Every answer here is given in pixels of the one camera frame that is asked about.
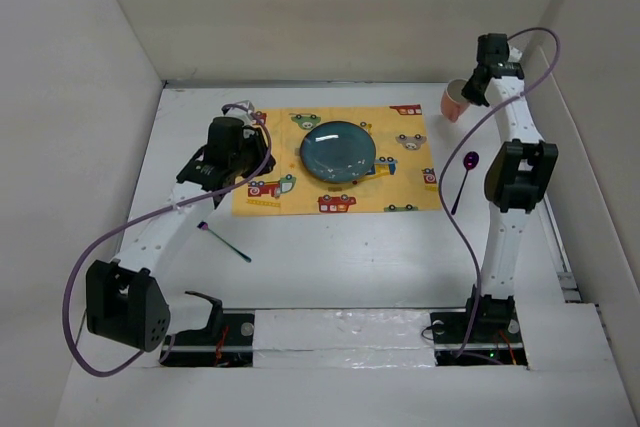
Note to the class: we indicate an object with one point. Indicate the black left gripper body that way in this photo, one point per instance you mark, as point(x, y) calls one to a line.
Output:
point(251, 154)

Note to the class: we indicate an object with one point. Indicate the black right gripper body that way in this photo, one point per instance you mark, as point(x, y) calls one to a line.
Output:
point(473, 92)

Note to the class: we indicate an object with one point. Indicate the pink paper cup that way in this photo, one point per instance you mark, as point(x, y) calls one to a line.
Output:
point(453, 104)

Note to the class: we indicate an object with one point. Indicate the dark teal patterned plate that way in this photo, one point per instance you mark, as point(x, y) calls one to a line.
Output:
point(338, 152)

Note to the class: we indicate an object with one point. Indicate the iridescent purple spoon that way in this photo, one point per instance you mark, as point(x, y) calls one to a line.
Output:
point(470, 162)

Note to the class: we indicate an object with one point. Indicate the yellow vehicle-print cloth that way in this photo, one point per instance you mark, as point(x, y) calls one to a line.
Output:
point(402, 178)

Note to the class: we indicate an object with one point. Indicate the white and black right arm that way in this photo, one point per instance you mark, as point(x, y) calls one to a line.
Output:
point(515, 182)

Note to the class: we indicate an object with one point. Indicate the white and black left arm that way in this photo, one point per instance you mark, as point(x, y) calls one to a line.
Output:
point(124, 301)

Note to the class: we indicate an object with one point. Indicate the iridescent fork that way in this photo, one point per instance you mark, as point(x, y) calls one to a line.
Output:
point(205, 227)

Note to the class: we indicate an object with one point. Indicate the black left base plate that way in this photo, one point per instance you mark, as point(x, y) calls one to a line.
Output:
point(227, 346)

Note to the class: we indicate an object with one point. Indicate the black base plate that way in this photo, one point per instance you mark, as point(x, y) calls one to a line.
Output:
point(491, 347)
point(227, 346)

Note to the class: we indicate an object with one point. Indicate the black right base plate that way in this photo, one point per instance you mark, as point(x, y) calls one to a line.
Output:
point(491, 347)

